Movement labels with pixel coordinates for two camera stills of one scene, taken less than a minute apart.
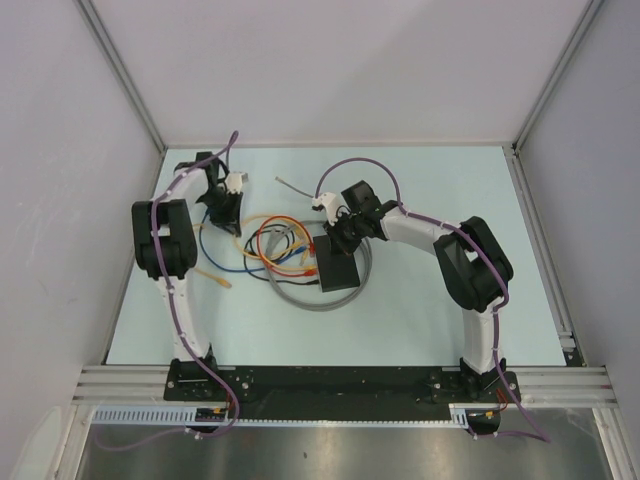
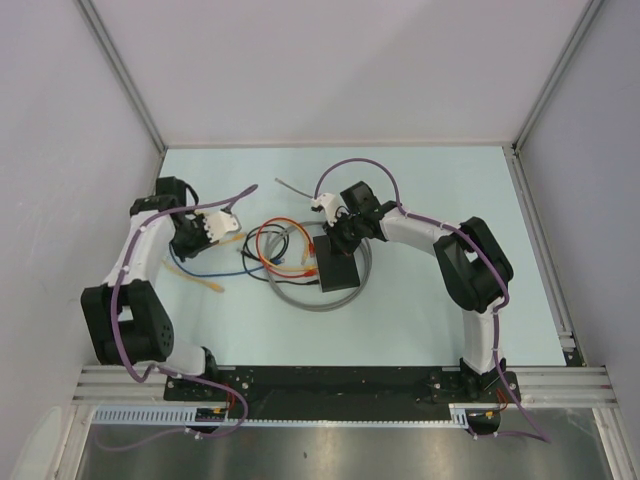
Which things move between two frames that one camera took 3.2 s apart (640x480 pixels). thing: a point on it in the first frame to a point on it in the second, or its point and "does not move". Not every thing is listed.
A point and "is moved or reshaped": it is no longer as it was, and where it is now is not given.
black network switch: (337, 270) does not move
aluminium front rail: (565, 385) does not move
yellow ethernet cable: (214, 278) to (215, 286)
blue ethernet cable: (263, 267) is moved or reshaped
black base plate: (307, 394) does not move
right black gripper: (339, 244) does not move
